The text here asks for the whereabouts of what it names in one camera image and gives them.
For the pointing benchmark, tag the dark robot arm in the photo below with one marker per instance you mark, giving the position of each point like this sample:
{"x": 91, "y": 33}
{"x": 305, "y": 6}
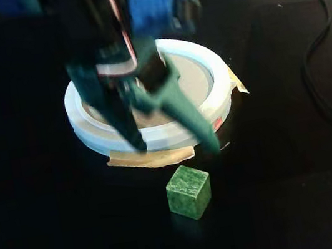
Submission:
{"x": 73, "y": 19}

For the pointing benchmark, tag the beige masking tape strip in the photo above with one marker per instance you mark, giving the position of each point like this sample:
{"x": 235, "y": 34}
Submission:
{"x": 159, "y": 158}
{"x": 238, "y": 84}

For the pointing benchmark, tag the teal gripper with motor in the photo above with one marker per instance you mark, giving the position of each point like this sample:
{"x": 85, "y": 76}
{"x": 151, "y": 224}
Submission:
{"x": 147, "y": 102}

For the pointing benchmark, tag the white round container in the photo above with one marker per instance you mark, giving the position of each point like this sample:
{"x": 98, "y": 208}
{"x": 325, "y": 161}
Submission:
{"x": 162, "y": 139}

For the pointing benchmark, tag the wooden shape sorter lid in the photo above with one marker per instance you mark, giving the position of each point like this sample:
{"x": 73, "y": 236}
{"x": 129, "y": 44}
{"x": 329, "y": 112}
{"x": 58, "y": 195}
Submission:
{"x": 193, "y": 76}

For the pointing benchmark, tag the green square wooden block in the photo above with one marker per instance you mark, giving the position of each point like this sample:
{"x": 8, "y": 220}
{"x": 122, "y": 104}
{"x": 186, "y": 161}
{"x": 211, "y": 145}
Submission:
{"x": 186, "y": 194}

